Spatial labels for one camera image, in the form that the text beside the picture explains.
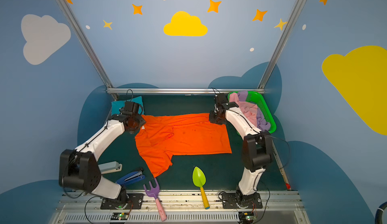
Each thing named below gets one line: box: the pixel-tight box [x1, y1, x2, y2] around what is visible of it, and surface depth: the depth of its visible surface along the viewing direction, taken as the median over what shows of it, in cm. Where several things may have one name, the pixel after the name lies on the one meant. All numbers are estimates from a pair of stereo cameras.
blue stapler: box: [115, 170, 146, 186], surface depth 81 cm
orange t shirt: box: [134, 112, 233, 178], surface depth 100 cm
